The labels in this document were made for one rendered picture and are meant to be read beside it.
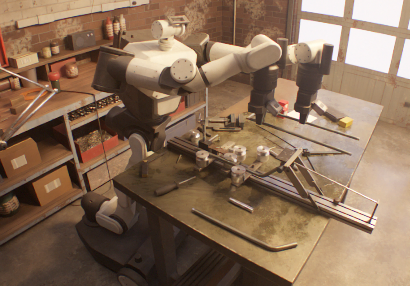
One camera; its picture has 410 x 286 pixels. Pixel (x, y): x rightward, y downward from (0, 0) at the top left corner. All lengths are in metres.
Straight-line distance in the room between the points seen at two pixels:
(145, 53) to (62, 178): 1.55
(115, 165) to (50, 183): 0.61
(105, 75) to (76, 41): 1.84
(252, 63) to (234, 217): 0.50
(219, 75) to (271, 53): 0.16
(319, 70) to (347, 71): 3.09
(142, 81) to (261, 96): 0.37
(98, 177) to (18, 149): 0.75
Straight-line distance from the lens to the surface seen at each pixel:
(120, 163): 2.71
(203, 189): 1.15
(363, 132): 1.72
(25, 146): 2.19
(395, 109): 4.13
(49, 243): 2.33
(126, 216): 1.80
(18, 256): 2.35
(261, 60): 0.92
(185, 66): 0.91
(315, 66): 1.00
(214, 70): 0.92
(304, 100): 1.03
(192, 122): 3.31
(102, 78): 1.04
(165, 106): 1.20
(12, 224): 2.42
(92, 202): 1.99
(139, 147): 1.34
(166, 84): 0.92
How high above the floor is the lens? 1.62
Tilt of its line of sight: 30 degrees down
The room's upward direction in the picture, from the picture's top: straight up
